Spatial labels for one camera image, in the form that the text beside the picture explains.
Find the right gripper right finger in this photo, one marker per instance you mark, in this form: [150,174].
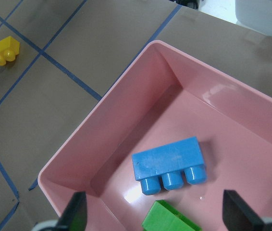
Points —
[238,215]

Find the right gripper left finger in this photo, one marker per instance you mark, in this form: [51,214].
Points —
[74,217]

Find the green toy block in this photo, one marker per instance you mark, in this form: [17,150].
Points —
[164,217]

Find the blue toy block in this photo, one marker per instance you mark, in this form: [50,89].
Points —
[163,166]

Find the pink plastic box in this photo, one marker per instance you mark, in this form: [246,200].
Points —
[163,97]

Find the yellow toy block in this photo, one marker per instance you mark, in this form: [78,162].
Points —
[9,49]

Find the white plastic container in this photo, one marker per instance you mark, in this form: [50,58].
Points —
[255,14]

